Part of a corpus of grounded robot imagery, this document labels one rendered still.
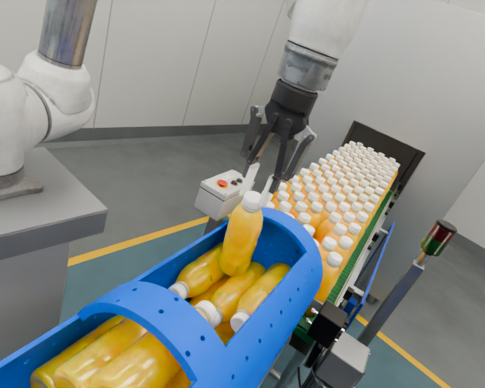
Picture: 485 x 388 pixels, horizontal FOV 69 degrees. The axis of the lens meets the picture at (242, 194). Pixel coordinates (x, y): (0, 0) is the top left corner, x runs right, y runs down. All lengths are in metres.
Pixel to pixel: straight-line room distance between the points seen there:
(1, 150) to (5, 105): 0.10
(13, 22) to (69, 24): 2.29
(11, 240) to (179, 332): 0.50
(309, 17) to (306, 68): 0.07
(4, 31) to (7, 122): 2.38
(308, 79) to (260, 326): 0.40
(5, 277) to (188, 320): 0.62
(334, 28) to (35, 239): 0.73
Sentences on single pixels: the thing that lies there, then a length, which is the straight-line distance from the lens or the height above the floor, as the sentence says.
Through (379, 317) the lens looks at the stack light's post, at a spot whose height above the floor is 0.86.
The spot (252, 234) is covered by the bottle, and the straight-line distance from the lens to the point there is 0.73.
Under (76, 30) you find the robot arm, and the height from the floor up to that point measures 1.44.
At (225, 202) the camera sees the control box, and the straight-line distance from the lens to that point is 1.13.
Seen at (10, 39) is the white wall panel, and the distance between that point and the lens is 3.28.
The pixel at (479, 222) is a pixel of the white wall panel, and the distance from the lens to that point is 5.00.
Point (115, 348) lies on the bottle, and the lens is 0.57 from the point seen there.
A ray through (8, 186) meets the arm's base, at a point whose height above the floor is 1.10.
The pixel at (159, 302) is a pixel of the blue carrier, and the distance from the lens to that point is 0.53.
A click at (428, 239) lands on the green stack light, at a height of 1.20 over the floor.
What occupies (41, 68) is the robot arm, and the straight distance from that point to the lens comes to 1.00.
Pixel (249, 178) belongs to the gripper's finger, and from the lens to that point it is 0.69.
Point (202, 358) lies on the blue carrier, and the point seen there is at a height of 1.22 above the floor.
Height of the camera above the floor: 1.61
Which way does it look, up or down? 26 degrees down
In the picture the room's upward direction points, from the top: 21 degrees clockwise
